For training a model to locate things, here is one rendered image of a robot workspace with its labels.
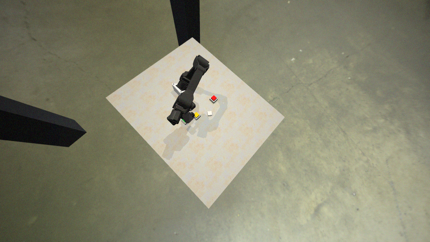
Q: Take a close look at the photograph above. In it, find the red button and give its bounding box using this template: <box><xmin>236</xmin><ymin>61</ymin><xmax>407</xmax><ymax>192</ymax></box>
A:
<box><xmin>209</xmin><ymin>95</ymin><xmax>218</xmax><ymax>103</ymax></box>

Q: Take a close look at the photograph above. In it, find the yellow button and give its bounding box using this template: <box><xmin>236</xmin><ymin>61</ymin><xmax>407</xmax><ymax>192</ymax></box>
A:
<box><xmin>194</xmin><ymin>111</ymin><xmax>201</xmax><ymax>120</ymax></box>

